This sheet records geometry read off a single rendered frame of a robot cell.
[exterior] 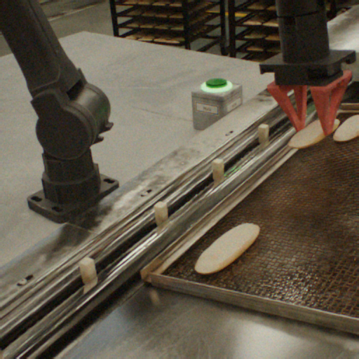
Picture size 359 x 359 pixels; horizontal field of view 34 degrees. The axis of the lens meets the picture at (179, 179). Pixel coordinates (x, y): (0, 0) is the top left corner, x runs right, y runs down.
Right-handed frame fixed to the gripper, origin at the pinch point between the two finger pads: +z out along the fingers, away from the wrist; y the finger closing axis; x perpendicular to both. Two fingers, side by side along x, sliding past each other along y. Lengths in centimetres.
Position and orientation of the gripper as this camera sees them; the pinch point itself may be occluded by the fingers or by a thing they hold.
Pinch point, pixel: (313, 126)
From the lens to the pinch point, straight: 77.7
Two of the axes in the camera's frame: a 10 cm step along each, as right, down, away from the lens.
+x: -6.6, 4.1, -6.3
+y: -7.3, -1.3, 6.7
